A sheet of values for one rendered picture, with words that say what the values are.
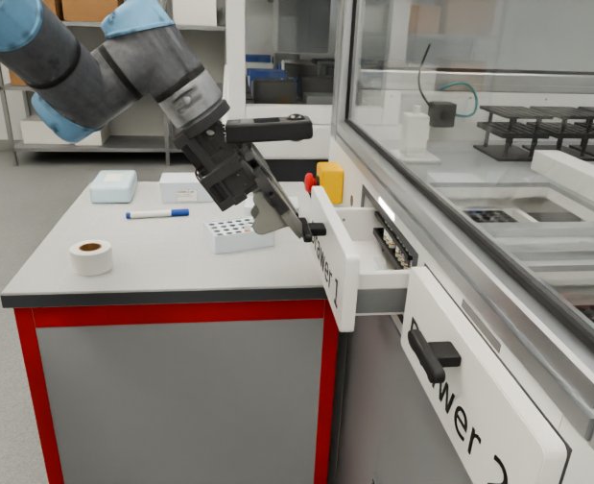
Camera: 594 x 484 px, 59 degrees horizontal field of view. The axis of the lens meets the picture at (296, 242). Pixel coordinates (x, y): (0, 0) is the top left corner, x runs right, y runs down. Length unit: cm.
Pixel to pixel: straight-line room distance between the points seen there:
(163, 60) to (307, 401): 69
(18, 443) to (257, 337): 105
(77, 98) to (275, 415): 70
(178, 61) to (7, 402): 154
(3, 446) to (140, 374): 90
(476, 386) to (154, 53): 50
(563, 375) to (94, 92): 55
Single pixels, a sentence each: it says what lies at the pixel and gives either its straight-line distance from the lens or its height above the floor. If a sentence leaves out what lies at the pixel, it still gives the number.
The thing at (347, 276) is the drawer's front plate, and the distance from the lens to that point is 65.
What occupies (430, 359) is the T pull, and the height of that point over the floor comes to 91.
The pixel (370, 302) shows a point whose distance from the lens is 69.
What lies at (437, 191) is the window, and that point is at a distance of 65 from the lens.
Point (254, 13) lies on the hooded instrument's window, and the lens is 153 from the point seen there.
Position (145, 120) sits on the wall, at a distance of 503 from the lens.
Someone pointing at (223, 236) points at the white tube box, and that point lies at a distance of 103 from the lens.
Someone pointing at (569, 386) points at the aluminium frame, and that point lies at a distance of 42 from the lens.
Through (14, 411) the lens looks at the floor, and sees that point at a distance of 199.
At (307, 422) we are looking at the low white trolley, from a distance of 112.
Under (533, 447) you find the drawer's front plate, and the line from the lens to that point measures 43.
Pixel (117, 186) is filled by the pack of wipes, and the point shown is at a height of 80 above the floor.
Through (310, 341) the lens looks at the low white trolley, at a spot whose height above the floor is 64.
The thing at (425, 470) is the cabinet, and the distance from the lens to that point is 70.
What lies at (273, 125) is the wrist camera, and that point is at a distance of 70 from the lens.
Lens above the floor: 119
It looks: 23 degrees down
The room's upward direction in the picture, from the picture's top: 2 degrees clockwise
